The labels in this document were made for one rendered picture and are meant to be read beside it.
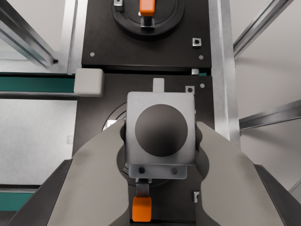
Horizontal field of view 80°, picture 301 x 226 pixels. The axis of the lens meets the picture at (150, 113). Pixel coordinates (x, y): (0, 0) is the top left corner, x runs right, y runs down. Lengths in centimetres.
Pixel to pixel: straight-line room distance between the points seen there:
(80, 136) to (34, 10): 40
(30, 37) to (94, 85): 12
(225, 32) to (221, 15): 4
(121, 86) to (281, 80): 40
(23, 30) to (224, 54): 34
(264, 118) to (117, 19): 30
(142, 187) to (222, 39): 32
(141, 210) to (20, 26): 29
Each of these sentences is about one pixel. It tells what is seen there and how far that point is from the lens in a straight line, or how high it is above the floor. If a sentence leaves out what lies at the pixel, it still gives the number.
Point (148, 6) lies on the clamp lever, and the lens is 28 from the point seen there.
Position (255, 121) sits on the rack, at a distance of 36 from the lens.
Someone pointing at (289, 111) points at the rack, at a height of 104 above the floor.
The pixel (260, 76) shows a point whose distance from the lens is 53.
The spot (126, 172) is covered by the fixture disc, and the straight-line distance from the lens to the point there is 29.
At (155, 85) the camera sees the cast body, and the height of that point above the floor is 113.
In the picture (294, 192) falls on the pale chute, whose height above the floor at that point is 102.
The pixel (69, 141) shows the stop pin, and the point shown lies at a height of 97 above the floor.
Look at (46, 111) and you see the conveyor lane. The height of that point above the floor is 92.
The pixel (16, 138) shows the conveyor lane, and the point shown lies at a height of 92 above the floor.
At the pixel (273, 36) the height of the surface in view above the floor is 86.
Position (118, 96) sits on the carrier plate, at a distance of 32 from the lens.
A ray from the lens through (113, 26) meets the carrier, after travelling 39.
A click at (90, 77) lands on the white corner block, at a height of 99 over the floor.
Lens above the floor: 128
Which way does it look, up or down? 79 degrees down
